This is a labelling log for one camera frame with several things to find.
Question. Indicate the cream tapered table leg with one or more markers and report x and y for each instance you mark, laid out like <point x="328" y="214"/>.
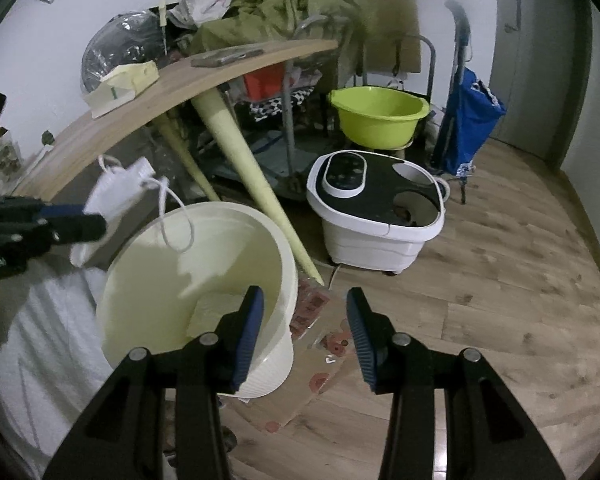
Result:
<point x="180" y="150"/>
<point x="245" y="160"/>

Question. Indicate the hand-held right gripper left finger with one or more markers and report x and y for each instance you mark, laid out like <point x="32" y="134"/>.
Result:
<point x="247" y="335"/>

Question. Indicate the red box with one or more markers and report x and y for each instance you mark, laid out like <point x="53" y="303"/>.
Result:
<point x="262" y="82"/>

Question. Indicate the metal chair frame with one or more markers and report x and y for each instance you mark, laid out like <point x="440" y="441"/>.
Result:
<point x="432" y="60"/>

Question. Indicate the blue shopping trolley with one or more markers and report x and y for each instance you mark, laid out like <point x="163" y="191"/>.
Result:
<point x="472" y="120"/>

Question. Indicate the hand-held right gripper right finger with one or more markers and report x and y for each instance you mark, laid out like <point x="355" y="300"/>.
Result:
<point x="362" y="345"/>

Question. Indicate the black white checkered cloth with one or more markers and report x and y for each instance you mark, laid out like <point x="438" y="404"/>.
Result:
<point x="275" y="105"/>

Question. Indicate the printed cardboard floor sheet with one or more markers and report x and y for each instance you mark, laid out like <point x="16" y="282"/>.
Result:
<point x="300" y="375"/>

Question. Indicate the grey metal cart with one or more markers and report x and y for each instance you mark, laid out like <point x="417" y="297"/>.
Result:
<point x="288" y="125"/>

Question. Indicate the brown cardboard sheet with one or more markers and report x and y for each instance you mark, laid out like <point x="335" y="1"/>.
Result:
<point x="390" y="20"/>

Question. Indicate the olive green cloth pile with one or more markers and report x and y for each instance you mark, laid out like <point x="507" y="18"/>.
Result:
<point x="280" y="10"/>

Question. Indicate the lime green plastic basin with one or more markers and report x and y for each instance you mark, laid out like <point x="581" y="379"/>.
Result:
<point x="380" y="120"/>

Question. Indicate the white foot bath machine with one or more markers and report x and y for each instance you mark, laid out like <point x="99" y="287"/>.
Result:
<point x="375" y="240"/>

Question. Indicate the plastic-wrapped standing fan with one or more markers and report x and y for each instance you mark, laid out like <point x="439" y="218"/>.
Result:
<point x="115" y="40"/>

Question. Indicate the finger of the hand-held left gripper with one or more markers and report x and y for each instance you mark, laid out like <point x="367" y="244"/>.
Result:
<point x="75" y="230"/>
<point x="55" y="208"/>

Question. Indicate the yellow tissue pack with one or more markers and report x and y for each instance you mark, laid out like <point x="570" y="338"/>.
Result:
<point x="125" y="82"/>

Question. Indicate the cream plastic waste bin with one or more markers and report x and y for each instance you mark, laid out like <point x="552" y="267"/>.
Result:
<point x="155" y="280"/>

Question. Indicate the grey door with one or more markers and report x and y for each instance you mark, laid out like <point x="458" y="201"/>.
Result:
<point x="535" y="60"/>

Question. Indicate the small green crumpled lump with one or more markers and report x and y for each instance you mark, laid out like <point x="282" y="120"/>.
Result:
<point x="47" y="136"/>

